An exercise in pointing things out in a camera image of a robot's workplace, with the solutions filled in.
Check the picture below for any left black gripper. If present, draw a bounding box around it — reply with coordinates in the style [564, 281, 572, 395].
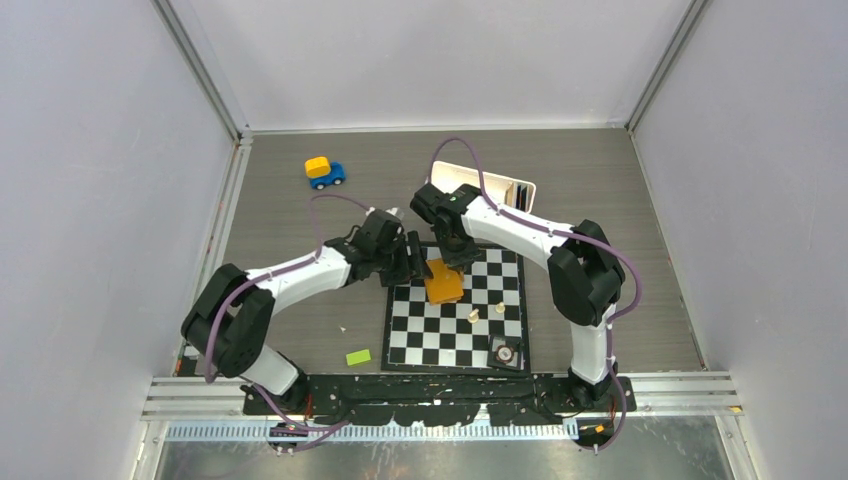
[373, 231, 432, 287]

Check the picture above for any credit cards stack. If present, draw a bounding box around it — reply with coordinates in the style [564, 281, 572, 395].
[504, 182, 535, 213]

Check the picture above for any white rectangular plastic tray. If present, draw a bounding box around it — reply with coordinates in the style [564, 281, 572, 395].
[430, 161, 536, 208]

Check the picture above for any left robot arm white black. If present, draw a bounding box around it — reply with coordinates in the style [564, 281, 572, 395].
[181, 209, 430, 414]

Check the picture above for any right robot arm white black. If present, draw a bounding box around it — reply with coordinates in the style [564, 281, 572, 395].
[410, 183, 626, 411]

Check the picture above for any black white chessboard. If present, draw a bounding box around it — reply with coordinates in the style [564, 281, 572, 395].
[381, 244, 530, 376]

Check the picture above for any green rectangular block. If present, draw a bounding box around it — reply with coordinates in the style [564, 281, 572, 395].
[345, 349, 372, 367]

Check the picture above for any small black framed round object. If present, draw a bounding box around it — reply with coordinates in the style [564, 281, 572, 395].
[486, 335, 524, 371]

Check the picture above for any blue yellow toy car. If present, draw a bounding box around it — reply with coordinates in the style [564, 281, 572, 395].
[304, 156, 347, 190]

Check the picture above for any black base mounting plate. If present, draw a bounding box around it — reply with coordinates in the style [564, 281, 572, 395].
[243, 373, 637, 427]

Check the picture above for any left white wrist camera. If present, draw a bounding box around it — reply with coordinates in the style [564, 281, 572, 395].
[385, 207, 404, 222]

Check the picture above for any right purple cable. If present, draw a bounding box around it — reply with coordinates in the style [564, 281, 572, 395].
[427, 137, 645, 452]

